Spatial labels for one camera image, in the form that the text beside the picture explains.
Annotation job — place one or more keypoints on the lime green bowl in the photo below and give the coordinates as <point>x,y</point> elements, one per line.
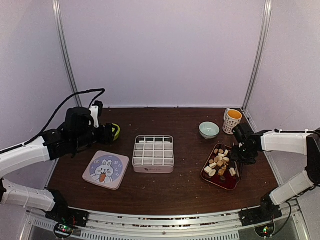
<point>115,131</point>

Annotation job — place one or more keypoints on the pale blue ceramic bowl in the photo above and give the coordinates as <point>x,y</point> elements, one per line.
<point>209,130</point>

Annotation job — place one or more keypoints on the floral mug orange inside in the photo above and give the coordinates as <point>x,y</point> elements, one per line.
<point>231,119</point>

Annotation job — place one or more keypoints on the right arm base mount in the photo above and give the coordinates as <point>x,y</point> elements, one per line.
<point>260,217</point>

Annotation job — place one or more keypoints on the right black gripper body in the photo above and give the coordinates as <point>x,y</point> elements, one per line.
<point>243,155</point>

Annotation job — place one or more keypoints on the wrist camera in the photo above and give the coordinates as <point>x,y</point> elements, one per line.
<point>96,112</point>
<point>242,132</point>

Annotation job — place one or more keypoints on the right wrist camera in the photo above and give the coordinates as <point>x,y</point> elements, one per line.
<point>242,132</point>

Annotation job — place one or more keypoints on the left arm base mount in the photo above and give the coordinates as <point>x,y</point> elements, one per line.
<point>68,221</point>

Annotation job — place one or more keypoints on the pink compartment tin box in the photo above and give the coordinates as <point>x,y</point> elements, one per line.
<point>153,154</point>

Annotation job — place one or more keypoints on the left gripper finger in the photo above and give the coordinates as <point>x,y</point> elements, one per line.
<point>108,129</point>
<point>107,140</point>

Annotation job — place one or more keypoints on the metal tongs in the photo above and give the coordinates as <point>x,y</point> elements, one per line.
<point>235,170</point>

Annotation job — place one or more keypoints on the dark red chocolate tray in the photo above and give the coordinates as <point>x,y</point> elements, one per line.
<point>216,169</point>

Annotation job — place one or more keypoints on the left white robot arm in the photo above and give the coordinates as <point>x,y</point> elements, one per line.
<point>40,149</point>

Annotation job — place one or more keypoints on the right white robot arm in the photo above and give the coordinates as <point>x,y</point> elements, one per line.
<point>295,155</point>

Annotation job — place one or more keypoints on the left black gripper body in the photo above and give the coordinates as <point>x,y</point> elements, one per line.
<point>84,139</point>

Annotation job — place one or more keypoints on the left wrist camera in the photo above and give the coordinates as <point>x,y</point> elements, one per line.
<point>96,112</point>

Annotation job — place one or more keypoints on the bunny picture tin lid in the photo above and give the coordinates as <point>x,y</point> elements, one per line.
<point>106,170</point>

